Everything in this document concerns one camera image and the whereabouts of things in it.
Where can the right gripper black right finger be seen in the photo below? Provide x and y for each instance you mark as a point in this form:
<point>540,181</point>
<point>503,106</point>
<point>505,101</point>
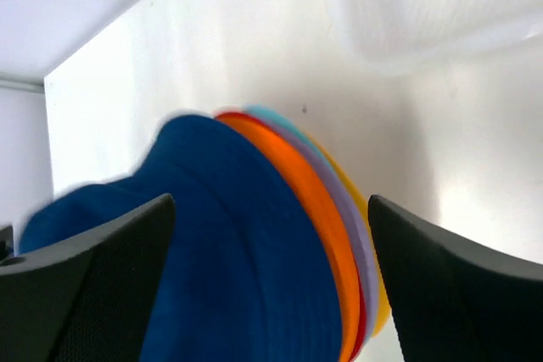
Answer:
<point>453,299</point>

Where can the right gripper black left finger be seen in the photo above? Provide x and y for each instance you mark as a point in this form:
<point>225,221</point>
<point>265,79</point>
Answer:
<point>90,296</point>

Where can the yellow bucket hat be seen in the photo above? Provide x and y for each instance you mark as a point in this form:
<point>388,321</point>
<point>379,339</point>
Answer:
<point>384,310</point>

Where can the red bucket hat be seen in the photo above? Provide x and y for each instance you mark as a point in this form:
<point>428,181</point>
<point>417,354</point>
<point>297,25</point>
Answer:
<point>360,328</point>

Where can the lavender bucket hat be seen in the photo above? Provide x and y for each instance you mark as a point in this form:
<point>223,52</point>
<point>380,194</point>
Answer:
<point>352,219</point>

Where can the orange bucket hat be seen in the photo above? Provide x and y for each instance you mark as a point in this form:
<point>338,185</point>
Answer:
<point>322,218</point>

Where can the blue bucket hat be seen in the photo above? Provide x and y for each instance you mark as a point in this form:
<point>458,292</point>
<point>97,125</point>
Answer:
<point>246,276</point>

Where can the teal bucket hat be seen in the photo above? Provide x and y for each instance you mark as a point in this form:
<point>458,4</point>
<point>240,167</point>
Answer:
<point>271,115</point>

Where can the white plastic basket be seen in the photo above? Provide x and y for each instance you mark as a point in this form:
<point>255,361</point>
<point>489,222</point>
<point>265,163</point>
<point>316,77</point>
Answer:
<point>395,36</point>

